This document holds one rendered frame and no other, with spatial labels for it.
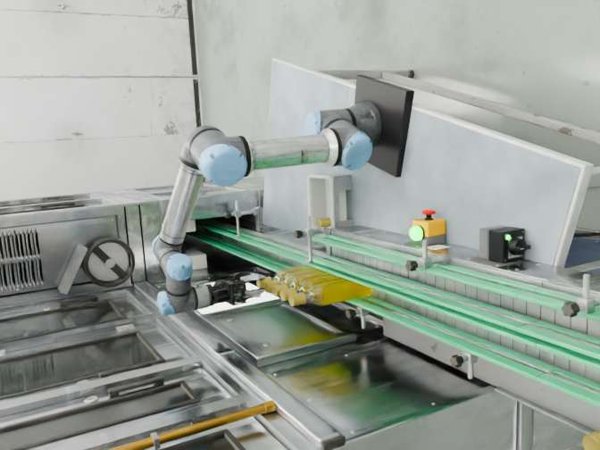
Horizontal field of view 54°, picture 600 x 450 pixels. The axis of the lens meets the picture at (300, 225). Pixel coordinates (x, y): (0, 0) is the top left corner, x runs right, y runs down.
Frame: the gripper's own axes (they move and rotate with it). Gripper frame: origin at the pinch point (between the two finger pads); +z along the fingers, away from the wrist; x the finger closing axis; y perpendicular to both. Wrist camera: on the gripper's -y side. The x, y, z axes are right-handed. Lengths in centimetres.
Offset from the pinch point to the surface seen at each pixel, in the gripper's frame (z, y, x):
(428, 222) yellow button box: 33, 47, 21
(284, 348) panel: -7.3, 29.0, -12.7
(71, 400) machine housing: -65, 17, -17
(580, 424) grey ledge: 27, 100, -16
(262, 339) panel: -8.8, 16.8, -13.1
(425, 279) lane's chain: 27, 51, 6
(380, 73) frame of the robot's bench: 95, -55, 75
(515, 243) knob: 34, 77, 19
